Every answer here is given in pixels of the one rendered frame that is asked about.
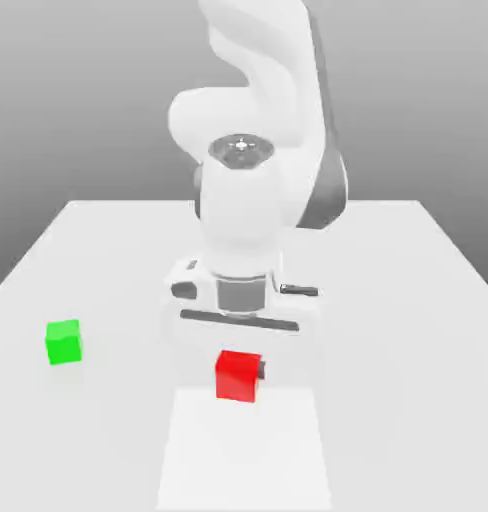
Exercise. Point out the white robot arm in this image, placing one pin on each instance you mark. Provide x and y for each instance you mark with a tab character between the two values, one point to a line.
244	208

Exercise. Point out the small green cube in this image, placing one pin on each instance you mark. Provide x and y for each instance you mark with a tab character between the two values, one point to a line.
64	343

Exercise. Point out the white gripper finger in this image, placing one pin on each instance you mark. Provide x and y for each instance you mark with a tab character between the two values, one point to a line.
262	370

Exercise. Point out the small red cube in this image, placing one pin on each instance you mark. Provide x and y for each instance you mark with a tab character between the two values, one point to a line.
236	378

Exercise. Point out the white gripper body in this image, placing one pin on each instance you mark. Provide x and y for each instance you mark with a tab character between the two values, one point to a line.
196	334

